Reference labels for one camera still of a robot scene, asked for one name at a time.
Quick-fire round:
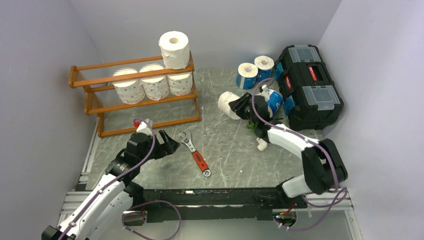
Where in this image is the black plastic toolbox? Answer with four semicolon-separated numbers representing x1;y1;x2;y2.
274;44;344;131

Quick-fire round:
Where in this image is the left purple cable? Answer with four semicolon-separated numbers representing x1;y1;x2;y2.
57;117;182;240

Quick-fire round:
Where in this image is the orange wooden shelf rack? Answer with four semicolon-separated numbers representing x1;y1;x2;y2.
68;53;201;138

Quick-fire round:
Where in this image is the purple cable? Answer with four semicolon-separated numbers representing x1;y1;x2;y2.
251;78;349;232
57;117;182;240

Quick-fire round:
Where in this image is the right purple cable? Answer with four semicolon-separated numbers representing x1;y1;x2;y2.
251;78;349;232

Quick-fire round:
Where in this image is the red handled adjustable wrench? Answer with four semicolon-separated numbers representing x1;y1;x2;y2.
179;131;212;178

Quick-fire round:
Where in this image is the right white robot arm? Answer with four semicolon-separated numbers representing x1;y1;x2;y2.
219;91;348;208

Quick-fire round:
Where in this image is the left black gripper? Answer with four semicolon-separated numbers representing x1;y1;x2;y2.
138;129;180;165

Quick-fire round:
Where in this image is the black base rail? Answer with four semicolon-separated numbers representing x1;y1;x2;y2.
124;185;307;223

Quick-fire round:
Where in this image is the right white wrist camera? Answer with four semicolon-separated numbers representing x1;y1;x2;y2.
257;84;270;98

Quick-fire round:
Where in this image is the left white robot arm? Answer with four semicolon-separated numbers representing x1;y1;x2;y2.
41;130;181;240

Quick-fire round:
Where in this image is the blue roll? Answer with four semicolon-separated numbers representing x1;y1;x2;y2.
265;89;283;117
235;62;258;90
254;55;274;82

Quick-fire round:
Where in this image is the dotted white roll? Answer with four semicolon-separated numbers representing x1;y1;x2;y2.
112;78;146;105
167;72;193;96
139;63;170;101

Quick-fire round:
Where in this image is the plain white paper roll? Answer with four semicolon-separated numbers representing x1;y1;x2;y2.
158;31;190;70

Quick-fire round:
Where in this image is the dotted white roll front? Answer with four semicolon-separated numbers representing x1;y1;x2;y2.
139;63;170;101

